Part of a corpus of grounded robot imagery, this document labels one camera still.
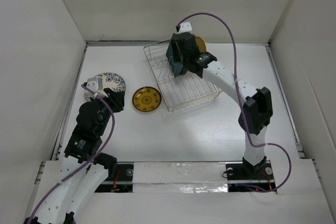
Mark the woven bamboo tray plate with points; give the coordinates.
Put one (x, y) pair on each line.
(201, 45)

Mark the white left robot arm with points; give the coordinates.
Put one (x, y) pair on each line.
(84, 166)

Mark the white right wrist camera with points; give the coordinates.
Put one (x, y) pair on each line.
(184, 27)

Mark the silver wire dish rack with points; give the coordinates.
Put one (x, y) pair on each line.
(181, 92)

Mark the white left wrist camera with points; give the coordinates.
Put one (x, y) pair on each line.
(96, 86)

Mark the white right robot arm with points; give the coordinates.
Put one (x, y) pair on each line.
(255, 112)

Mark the square teal plate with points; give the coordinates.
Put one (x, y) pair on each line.
(177, 67)

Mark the blue floral white plate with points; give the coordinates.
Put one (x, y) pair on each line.
(111, 81)

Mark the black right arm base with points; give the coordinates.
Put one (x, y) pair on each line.
(239, 181)

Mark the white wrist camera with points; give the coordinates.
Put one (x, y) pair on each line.
(184, 27)
(96, 86)

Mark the yellow patterned brown-rimmed plate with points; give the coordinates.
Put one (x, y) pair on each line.
(146, 99)

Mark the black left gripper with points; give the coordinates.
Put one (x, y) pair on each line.
(116, 98)

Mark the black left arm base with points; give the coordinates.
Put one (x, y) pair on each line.
(120, 182)

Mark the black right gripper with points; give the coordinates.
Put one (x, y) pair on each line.
(175, 51)

